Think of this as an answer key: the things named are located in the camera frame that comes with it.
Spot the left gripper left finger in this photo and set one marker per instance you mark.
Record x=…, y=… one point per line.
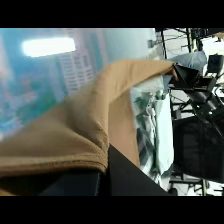
x=78, y=185

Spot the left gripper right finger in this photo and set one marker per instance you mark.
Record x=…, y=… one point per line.
x=126, y=176

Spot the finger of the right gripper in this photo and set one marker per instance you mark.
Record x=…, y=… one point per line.
x=185, y=76

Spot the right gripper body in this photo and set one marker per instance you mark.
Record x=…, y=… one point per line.
x=208, y=100

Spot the brown garment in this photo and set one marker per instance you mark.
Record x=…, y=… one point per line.
x=83, y=126

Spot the light blue garment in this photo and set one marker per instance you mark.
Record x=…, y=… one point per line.
x=191, y=60

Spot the heap of clothes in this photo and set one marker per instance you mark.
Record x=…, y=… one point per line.
x=156, y=126

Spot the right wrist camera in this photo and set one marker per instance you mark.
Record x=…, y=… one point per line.
x=216, y=64

